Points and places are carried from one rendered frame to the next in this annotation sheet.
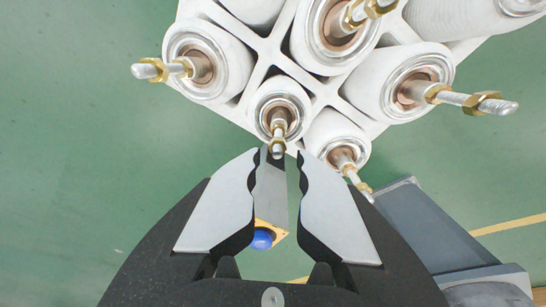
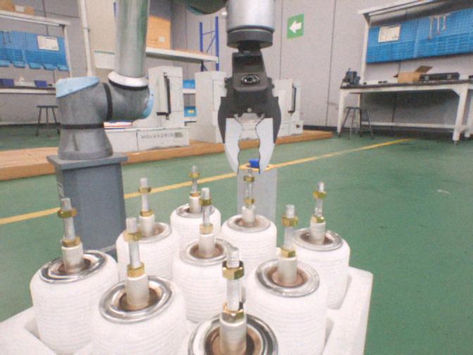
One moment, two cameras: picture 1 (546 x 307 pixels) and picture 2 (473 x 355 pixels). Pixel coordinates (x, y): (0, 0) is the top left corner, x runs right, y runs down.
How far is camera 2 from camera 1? 40 cm
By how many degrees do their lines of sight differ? 45
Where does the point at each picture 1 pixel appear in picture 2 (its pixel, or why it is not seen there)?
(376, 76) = (174, 240)
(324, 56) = (217, 241)
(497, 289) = (79, 156)
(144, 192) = (424, 241)
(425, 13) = not seen: hidden behind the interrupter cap
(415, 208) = (93, 221)
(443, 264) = (101, 170)
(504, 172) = not seen: outside the picture
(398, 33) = not seen: hidden behind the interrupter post
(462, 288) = (99, 156)
